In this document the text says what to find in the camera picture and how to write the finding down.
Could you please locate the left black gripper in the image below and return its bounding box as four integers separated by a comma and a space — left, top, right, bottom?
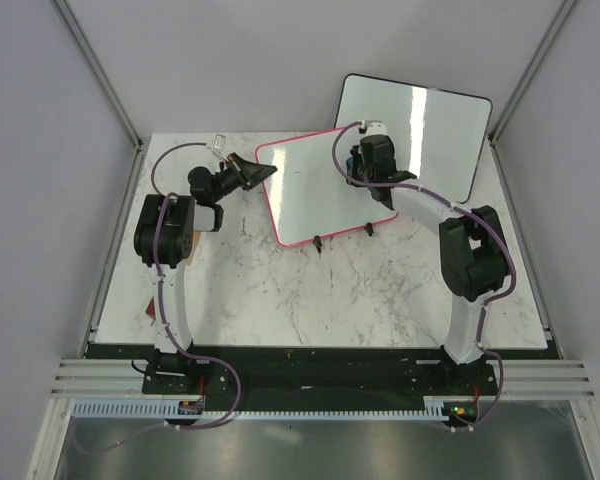
212, 153, 279, 203

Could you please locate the pink framed whiteboard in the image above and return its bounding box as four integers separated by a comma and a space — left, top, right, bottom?
255, 128, 397, 247

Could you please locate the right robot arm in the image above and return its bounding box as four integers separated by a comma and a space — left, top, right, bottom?
346, 133, 516, 394

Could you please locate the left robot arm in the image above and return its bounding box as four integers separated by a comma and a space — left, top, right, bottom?
133, 153, 277, 354

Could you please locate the black framed whiteboard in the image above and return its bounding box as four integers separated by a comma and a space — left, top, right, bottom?
335, 73, 493, 203

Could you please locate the black stand foot left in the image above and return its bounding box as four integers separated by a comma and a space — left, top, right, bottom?
312, 236, 323, 255

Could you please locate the red-brown plug adapter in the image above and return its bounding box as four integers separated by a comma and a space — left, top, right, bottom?
145, 300, 156, 321

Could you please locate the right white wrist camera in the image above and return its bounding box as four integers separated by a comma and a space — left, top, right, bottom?
358, 120, 388, 136

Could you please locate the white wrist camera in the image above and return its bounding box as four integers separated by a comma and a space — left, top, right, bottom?
207, 134, 226, 161
358, 120, 388, 136

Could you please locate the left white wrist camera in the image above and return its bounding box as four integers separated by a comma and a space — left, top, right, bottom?
207, 134, 226, 161

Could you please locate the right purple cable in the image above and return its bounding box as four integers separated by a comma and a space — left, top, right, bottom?
332, 122, 519, 351

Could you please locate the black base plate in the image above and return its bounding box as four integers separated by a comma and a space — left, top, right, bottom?
139, 344, 501, 414

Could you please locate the aluminium rail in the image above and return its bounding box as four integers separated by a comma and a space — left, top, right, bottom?
501, 359, 595, 401

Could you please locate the white slotted cable duct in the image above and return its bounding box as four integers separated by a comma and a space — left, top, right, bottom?
71, 399, 449, 421

